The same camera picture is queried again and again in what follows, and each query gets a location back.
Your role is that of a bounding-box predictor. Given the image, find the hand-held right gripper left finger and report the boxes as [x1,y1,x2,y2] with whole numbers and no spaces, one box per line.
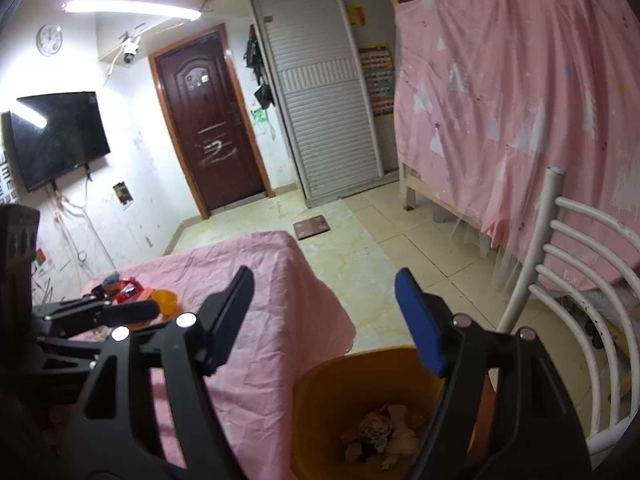
[65,266,257,480]

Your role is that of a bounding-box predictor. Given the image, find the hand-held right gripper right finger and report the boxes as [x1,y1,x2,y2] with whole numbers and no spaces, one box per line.
[394,268,593,480]

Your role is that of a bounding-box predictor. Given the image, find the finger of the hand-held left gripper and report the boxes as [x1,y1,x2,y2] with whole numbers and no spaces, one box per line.
[32,296,160,338]
[32,337,106,401]

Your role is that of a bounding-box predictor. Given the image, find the yellow plastic cup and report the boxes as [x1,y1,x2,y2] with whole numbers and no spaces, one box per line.
[151,289,179,317]

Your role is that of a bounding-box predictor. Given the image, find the yellow plastic bin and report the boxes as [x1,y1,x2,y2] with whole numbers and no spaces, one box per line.
[291,346,496,480]

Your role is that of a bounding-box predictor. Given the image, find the red snack packet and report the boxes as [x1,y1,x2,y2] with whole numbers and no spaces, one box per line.
[111,277,143,306]

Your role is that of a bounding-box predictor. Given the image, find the colourful striped sock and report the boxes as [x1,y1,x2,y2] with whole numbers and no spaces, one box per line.
[92,271,123,293]

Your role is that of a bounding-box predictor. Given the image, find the pink bedsheet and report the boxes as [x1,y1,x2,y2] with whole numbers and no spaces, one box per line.
[45,230,357,480]

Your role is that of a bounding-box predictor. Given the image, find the eye chart poster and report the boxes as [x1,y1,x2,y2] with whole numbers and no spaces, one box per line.
[0,146,47,267]

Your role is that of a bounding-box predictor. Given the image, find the crumpled paper scraps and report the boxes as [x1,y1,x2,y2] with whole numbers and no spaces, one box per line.
[342,402,433,463]

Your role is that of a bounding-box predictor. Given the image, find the maroon square floor mat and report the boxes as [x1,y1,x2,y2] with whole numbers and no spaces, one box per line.
[293,216,332,241]

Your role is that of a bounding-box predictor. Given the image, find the white metal chair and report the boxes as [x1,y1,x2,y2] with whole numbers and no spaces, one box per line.
[492,167,640,461]

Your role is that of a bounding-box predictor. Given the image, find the dark brown door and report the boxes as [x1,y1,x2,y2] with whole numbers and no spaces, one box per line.
[148,25,274,219]

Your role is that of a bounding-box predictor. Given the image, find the white slatted wardrobe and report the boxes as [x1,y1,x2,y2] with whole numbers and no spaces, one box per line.
[250,0,416,208]

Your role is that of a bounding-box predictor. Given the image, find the pink printed bed curtain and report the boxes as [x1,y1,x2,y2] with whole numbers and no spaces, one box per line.
[392,0,640,311]

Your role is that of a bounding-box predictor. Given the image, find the colourful chart poster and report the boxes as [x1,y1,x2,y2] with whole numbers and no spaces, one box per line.
[357,45,396,117]

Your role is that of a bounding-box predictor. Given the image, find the ceiling light tube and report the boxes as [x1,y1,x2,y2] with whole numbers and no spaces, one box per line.
[61,0,202,22]

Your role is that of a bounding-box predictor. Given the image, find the white wall cables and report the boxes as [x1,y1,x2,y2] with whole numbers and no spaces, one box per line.
[47,165,118,271]

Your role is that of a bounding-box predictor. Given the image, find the wall mounted television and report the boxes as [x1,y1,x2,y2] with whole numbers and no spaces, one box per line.
[2,91,112,193]

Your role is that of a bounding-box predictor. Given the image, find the round wall clock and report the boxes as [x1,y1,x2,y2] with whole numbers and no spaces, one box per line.
[36,25,64,57]

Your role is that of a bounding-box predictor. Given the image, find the white security camera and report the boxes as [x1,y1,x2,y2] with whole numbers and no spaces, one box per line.
[119,36,142,66]

